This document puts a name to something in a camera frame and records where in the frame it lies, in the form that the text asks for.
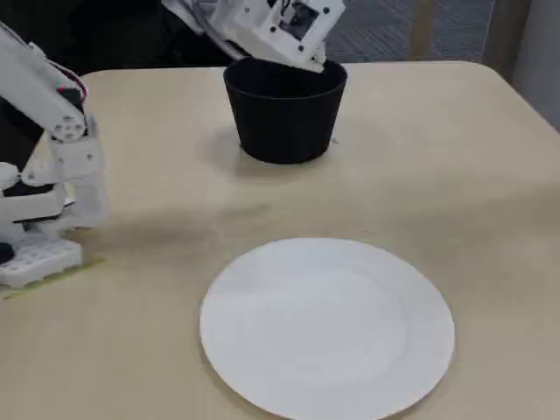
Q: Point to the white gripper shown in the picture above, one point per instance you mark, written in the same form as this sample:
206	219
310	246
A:
316	62

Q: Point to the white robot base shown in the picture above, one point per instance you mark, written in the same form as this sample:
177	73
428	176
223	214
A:
39	262

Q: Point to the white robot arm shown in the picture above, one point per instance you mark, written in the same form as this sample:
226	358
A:
39	87

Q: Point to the white paper plate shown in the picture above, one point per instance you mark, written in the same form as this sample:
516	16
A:
328	328

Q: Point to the grey partition panel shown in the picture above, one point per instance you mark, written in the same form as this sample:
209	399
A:
376	26

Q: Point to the black clamp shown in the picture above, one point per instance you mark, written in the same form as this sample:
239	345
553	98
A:
4	254

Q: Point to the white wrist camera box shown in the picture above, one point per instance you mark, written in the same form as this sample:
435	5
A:
262	26

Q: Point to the wooden post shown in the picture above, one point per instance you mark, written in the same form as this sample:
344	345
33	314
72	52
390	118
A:
422	26

